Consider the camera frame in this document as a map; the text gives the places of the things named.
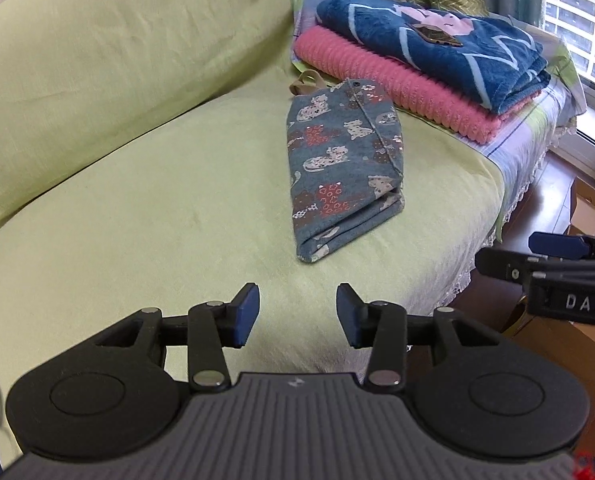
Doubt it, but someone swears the cat print denim tote bag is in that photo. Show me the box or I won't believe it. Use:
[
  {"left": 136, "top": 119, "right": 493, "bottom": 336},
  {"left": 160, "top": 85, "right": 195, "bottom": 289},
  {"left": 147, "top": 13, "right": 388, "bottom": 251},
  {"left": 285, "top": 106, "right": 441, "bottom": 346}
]
[{"left": 287, "top": 70, "right": 405, "bottom": 263}]

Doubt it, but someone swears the blue patterned folded blanket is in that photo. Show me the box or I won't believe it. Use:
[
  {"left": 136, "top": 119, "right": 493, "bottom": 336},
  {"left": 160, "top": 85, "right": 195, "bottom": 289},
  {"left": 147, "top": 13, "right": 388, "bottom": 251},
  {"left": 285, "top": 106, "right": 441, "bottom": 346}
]
[{"left": 316, "top": 0, "right": 550, "bottom": 115}]

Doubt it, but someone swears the pink ribbed folded blanket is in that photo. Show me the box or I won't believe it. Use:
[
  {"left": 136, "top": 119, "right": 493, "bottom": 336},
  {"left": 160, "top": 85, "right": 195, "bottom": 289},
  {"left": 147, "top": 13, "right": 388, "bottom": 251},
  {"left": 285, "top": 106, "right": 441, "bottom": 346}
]
[{"left": 294, "top": 26, "right": 539, "bottom": 144}]

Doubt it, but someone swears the light green sofa cover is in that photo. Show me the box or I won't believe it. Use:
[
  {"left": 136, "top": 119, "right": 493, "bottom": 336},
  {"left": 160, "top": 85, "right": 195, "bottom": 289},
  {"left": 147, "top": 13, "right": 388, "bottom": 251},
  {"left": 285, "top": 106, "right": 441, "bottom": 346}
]
[{"left": 0, "top": 0, "right": 506, "bottom": 461}]

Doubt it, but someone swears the cardboard box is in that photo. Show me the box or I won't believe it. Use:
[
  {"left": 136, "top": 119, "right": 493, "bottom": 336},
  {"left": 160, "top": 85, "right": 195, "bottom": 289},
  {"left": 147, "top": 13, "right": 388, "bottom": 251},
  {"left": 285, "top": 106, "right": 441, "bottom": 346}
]
[{"left": 514, "top": 173, "right": 595, "bottom": 351}]

